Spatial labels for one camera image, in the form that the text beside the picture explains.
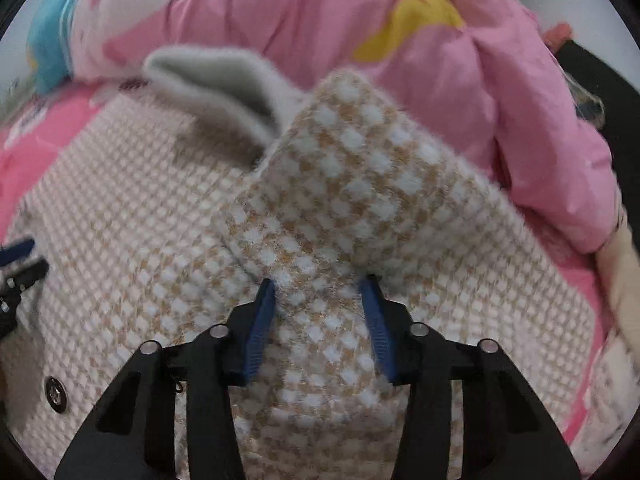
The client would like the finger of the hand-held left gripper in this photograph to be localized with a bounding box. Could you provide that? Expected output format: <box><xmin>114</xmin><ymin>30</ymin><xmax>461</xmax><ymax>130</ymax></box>
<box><xmin>0</xmin><ymin>239</ymin><xmax>36</xmax><ymax>264</ymax></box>
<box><xmin>4</xmin><ymin>259</ymin><xmax>50</xmax><ymax>292</ymax></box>

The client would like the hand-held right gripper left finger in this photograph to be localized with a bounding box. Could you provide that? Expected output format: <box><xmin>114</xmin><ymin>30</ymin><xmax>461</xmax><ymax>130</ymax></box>
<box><xmin>54</xmin><ymin>279</ymin><xmax>277</xmax><ymax>480</ymax></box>

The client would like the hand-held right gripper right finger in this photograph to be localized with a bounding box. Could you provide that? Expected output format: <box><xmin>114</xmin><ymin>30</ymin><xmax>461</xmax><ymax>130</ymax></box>
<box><xmin>360</xmin><ymin>275</ymin><xmax>583</xmax><ymax>480</ymax></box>

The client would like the beige white checked coat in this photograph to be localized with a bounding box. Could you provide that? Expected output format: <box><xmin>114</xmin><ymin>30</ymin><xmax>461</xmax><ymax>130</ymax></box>
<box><xmin>7</xmin><ymin>45</ymin><xmax>601</xmax><ymax>480</ymax></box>

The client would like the blue printed pillow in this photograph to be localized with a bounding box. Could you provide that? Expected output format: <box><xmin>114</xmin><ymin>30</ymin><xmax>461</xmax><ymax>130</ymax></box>
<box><xmin>27</xmin><ymin>0</ymin><xmax>101</xmax><ymax>96</ymax></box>

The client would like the pale pink white cloth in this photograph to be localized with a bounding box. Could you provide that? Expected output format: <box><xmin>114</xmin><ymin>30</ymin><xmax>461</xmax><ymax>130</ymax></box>
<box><xmin>570</xmin><ymin>330</ymin><xmax>638</xmax><ymax>461</ymax></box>

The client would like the beige cloth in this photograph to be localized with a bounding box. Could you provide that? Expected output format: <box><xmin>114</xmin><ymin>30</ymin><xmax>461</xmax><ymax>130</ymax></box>
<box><xmin>595</xmin><ymin>210</ymin><xmax>640</xmax><ymax>346</ymax></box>

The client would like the camouflage cloth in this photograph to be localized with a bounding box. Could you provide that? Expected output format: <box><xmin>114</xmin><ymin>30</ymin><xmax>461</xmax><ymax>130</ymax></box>
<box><xmin>565</xmin><ymin>72</ymin><xmax>606</xmax><ymax>123</ymax></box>

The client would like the pink printed quilt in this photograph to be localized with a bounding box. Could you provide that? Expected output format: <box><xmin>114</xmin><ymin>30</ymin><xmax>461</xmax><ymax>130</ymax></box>
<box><xmin>65</xmin><ymin>0</ymin><xmax>621</xmax><ymax>256</ymax></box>

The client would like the orange cloth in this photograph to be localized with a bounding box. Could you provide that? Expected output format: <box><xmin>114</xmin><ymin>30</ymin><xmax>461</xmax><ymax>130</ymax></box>
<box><xmin>542</xmin><ymin>22</ymin><xmax>573</xmax><ymax>51</ymax></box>

